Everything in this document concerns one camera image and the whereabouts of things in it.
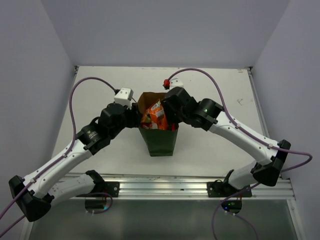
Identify orange snack packet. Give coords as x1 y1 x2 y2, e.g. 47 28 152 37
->
140 99 169 131

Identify green paper bag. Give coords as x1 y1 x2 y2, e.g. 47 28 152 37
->
137 92 179 157

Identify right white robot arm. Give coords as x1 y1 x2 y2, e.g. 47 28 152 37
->
161 87 291 197

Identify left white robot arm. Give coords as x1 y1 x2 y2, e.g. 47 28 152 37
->
8 102 142 222

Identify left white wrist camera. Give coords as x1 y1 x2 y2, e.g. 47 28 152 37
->
113 87 134 109

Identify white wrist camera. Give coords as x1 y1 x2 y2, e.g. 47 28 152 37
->
113 87 134 109
163 78 184 90

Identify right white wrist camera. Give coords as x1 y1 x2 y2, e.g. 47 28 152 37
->
163 78 184 90

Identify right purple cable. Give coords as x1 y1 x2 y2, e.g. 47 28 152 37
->
168 68 313 240

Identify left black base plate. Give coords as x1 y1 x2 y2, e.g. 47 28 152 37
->
84 181 120 198

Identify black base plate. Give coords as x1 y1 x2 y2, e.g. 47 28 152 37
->
84 181 120 198
206 179 253 198

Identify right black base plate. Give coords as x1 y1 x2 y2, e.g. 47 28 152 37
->
206 179 253 198

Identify aluminium front rail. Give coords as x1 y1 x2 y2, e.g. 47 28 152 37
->
101 174 295 200

